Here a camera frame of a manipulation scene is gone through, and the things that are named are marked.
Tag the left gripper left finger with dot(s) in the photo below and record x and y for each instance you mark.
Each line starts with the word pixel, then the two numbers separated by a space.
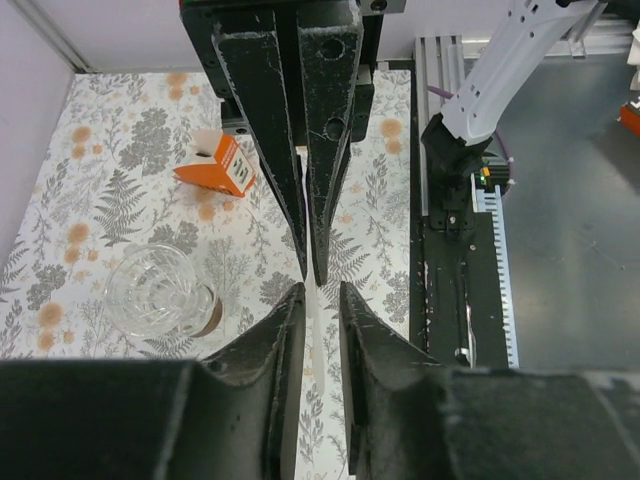
pixel 233 415

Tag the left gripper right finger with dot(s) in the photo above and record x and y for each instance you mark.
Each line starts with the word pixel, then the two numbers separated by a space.
pixel 409 417

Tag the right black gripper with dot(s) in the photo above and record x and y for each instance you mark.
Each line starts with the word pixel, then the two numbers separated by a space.
pixel 261 97

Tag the orange coffee filter box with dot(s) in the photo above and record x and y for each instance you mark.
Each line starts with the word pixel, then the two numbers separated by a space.
pixel 217 163

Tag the clear glass cup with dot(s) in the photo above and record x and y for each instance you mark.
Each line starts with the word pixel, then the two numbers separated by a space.
pixel 154 290

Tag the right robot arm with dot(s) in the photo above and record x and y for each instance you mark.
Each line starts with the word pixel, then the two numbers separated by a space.
pixel 455 138

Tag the small glass beaker brown band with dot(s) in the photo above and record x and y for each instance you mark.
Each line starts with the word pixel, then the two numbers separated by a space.
pixel 213 322

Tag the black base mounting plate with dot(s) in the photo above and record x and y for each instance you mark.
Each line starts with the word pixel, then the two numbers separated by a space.
pixel 463 321

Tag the floral patterned table mat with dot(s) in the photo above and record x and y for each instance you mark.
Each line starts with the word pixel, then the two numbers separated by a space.
pixel 107 184

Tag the white slotted cable duct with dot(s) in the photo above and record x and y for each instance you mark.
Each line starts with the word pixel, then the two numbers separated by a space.
pixel 491 202

